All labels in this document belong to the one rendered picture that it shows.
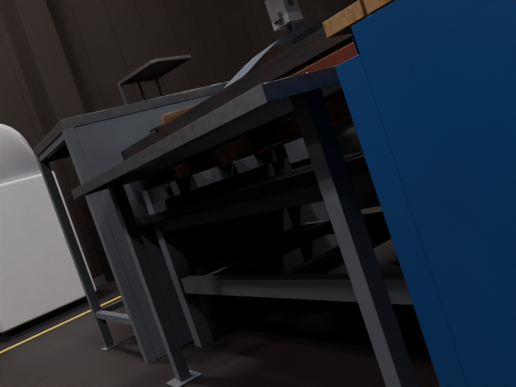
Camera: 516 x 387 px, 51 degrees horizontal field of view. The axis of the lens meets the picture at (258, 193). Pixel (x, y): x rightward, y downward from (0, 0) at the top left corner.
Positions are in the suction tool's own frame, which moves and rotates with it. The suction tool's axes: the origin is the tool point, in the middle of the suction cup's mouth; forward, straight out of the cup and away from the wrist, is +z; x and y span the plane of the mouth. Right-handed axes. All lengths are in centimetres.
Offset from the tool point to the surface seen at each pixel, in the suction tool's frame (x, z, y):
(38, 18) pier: 69, -161, -380
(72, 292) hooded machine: -12, 84, -302
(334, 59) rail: -44, 20, 53
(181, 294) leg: -36, 76, -70
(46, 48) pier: 66, -132, -380
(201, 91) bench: 12, -4, -79
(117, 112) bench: -30, -4, -82
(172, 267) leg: -36, 64, -70
